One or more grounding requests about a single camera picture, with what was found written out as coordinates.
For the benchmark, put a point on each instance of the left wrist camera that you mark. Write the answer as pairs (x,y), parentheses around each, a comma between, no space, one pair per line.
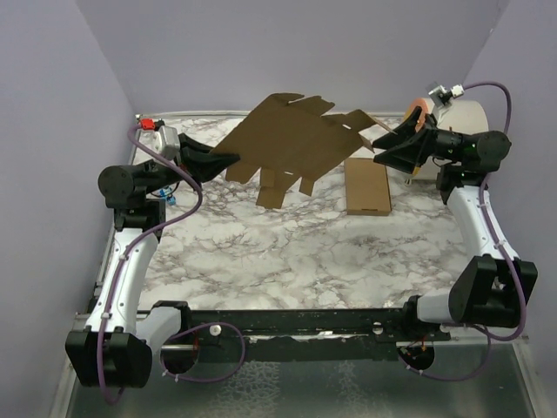
(166,140)

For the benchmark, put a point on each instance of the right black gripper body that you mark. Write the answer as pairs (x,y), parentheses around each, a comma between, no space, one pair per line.
(445,144)

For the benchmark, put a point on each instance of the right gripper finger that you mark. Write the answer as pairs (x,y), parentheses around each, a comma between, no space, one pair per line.
(410,133)
(406,156)

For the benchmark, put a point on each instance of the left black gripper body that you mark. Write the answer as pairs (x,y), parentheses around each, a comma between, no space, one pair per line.
(178,160)

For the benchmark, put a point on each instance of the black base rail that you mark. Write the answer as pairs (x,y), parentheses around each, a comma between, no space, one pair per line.
(297,335)

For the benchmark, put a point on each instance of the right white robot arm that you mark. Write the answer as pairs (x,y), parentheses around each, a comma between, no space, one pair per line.
(494,288)

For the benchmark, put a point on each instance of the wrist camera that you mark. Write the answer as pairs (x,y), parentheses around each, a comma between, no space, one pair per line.
(442,96)
(166,140)

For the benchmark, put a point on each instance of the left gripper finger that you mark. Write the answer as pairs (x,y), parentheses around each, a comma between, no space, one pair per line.
(204,167)
(194,152)

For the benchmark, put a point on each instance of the round pastel drawer cabinet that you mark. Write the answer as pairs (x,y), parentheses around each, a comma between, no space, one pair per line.
(460,117)

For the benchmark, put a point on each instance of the folded brown cardboard box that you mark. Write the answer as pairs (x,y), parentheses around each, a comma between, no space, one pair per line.
(367,188)

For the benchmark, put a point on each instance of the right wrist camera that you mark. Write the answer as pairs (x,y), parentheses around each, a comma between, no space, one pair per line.
(442,96)

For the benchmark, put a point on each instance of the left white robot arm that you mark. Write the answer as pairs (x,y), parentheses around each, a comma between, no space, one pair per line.
(115,349)

